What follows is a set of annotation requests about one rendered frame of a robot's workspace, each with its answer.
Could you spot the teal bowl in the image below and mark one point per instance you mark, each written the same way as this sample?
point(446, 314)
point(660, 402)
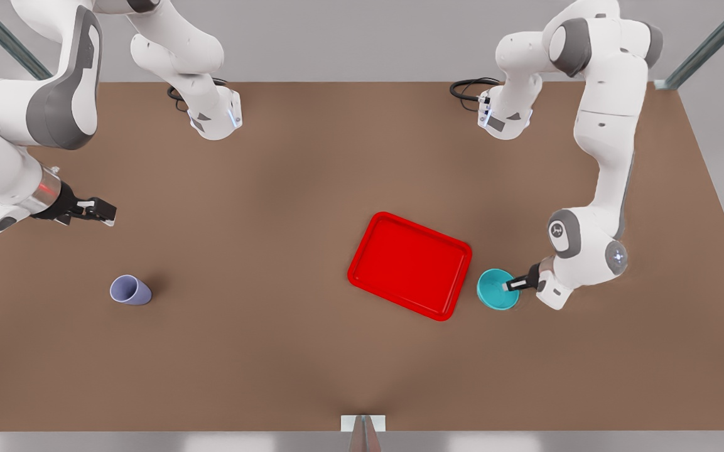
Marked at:
point(492, 292)

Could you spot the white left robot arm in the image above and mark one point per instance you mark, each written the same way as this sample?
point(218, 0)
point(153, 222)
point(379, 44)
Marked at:
point(610, 94)

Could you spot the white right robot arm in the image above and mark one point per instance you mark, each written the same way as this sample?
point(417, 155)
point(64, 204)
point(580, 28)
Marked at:
point(4, 119)

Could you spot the lavender cup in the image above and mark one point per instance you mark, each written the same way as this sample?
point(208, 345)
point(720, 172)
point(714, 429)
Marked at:
point(130, 290)

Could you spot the red rectangular tray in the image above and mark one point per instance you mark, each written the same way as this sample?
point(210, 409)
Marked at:
point(409, 266)

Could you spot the silver frame post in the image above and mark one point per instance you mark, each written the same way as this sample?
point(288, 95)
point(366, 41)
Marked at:
point(7, 41)
point(710, 44)
point(363, 433)

